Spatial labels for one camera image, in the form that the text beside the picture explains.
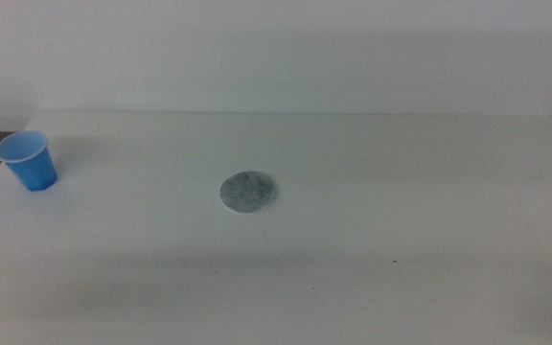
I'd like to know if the round grey cup mat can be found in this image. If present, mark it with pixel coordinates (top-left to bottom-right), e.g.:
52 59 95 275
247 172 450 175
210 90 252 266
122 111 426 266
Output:
218 170 278 215

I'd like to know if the blue plastic cup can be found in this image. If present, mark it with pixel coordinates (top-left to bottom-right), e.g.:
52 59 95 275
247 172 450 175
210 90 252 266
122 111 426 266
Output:
0 129 58 193

